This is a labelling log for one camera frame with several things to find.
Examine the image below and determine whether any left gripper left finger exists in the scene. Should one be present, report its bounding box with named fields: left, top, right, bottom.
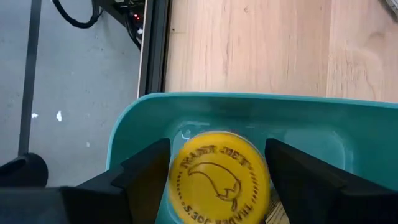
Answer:
left=76, top=138, right=172, bottom=224

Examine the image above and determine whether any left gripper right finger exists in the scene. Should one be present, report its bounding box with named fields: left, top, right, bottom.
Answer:
left=264, top=138, right=352, bottom=224

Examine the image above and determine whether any yellow-lid crunchy onion jar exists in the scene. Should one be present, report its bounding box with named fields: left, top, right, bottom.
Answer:
left=167, top=130, right=272, bottom=224

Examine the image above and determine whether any teal plastic bin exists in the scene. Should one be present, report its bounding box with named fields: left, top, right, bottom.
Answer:
left=105, top=91, right=398, bottom=224

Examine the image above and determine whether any black device with red light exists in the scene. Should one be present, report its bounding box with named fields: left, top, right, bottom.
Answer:
left=104, top=0, right=147, bottom=50

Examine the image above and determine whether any thick black floor cable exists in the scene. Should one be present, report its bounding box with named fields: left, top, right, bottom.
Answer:
left=52, top=0, right=103, bottom=29

